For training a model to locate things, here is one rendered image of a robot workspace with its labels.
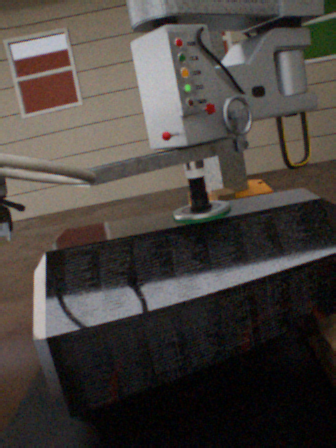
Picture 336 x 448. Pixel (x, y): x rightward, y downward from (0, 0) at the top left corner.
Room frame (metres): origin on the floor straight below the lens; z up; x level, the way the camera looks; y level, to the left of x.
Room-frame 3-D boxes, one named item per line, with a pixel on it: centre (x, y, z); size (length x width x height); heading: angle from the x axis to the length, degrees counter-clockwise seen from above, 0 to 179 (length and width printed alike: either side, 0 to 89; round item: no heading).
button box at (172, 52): (1.42, -0.14, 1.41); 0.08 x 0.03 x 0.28; 125
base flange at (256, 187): (2.52, -0.40, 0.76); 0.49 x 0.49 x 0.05; 85
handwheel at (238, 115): (1.52, -0.30, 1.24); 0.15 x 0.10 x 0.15; 125
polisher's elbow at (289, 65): (1.93, -0.67, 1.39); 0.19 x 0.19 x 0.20
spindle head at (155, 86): (1.60, -0.20, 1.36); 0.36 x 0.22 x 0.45; 125
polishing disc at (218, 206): (1.55, -0.13, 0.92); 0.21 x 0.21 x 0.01
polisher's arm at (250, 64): (1.77, -0.46, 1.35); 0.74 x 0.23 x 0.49; 125
